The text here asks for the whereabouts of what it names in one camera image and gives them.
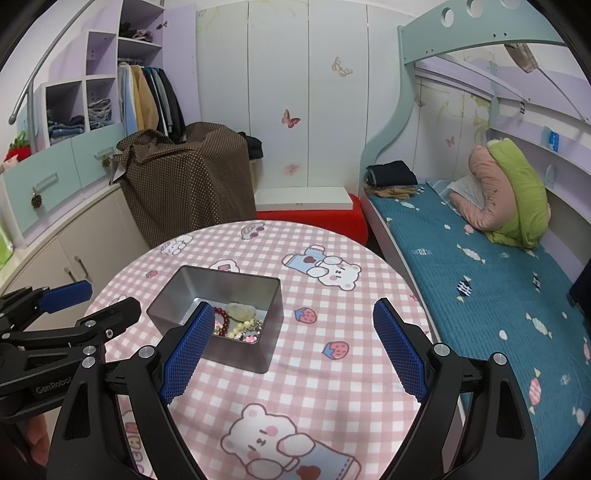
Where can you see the green packet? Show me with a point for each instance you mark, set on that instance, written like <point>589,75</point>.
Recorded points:
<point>3,247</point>

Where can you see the white wardrobe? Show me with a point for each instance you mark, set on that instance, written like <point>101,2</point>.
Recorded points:
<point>323,138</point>

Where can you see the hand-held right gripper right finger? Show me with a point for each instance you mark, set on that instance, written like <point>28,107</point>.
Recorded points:
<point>401,350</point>

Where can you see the brown hanging cloth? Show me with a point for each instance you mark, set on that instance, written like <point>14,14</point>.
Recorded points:
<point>521,56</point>

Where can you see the grey metal handrail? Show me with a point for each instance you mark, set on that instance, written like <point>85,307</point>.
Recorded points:
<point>27,87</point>

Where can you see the teal white bunk bed frame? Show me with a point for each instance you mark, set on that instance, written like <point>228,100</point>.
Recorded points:
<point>425,41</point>

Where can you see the black cloth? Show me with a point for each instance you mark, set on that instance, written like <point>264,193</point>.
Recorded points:
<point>251,145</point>

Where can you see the teal drawer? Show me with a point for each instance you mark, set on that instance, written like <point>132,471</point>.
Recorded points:
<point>92,171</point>
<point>60,157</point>

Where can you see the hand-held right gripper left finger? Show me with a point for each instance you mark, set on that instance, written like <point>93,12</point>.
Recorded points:
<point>184,355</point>

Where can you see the pale green jade pendant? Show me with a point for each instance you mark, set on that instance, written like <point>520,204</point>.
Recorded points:
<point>240,311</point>

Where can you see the blue candy print bedsheet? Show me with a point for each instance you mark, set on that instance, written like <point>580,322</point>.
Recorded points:
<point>485,300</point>

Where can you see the folded black clothes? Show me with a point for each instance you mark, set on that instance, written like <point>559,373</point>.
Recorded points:
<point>392,173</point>

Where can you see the yellow hanging garment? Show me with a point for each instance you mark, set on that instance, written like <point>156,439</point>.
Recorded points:
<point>145,97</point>

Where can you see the small butterfly sticker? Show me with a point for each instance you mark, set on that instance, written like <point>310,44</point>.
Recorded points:
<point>451,140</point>

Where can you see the white pillow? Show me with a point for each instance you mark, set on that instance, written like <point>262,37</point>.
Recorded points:
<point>466,189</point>

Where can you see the light blue hanging garment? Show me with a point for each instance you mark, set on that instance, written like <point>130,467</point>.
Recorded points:
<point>125,97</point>

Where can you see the white board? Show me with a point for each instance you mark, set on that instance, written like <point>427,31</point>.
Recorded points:
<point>300,198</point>

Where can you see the dark green hanging garment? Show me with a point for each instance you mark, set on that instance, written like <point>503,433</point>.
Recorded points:
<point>159,87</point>

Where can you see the green quilt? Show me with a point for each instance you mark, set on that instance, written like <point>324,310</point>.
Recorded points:
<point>526,194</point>

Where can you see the black hanging jacket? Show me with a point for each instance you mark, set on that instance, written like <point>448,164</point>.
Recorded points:
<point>174,106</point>

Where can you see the red stool with white board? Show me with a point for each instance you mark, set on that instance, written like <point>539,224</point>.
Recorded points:
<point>323,221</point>

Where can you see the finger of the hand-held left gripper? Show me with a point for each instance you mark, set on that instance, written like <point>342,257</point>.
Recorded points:
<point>122,314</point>
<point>64,295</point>

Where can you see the beige cabinet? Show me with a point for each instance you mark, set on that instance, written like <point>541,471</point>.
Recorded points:
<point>46,249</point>

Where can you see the grey metal tin box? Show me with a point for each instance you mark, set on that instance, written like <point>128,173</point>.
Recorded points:
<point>240,355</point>

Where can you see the folded dark blue jeans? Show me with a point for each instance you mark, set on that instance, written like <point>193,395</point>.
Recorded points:
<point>67,128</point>

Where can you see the small blue object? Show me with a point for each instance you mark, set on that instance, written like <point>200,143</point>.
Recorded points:
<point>553,139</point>

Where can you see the red strawberry plush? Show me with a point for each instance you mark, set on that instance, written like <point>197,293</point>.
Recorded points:
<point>18,148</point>

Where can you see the purple white shelf unit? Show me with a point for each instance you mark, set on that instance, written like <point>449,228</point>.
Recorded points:
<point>99,50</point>

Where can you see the black flat object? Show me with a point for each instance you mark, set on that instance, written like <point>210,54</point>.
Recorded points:
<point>581,295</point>

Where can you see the dark clothes pile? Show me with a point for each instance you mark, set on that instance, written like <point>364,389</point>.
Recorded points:
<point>136,32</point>

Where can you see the folded tan clothes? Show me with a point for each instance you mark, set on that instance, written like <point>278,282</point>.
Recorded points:
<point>397,191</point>

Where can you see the folded light blue jeans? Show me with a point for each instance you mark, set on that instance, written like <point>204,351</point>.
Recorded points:
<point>100,114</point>

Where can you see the beige butterfly sticker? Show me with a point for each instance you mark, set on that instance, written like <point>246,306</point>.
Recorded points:
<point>341,67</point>

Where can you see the pink flower sticker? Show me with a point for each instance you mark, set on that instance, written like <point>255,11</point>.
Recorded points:
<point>292,168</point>

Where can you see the brown dotted cloth cover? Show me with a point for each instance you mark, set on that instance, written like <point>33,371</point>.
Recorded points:
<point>184,184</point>

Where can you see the pink butterfly sticker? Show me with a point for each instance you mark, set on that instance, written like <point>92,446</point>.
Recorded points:
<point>290,118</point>

